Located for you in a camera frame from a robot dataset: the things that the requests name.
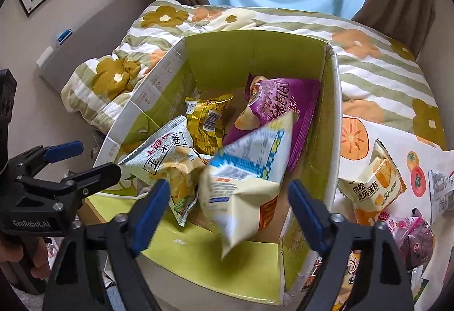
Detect white blue yellow snack bag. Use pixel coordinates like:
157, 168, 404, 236
199, 111, 295, 261

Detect yellow gold snack packet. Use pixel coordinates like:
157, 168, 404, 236
185, 94, 233, 156

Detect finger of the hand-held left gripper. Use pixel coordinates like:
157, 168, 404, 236
6, 140, 85, 177
60, 162, 122, 206

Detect green-lined cardboard box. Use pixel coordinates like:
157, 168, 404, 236
96, 30, 343, 306

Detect purple chip bag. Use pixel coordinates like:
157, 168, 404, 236
223, 74, 322, 172

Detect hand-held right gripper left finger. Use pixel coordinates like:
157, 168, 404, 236
43, 178, 171, 311

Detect cartoon print snack packet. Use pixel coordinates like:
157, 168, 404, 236
303, 250, 363, 311

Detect pale green corn snack bag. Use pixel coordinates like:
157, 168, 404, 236
119, 115, 207, 229

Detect orange cake packet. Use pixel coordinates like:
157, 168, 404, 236
337, 139, 407, 227

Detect person's left hand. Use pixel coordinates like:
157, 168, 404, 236
0, 231, 52, 284

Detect floral striped quilt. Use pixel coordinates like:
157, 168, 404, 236
60, 0, 447, 152

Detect white wall switch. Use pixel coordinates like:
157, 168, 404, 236
35, 47, 54, 68

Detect pink purple snack packet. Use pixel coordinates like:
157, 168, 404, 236
390, 217, 435, 271

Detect blue and white snack packet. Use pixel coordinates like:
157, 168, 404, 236
428, 169, 454, 225

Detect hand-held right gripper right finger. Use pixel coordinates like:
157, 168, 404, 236
288, 180, 415, 311

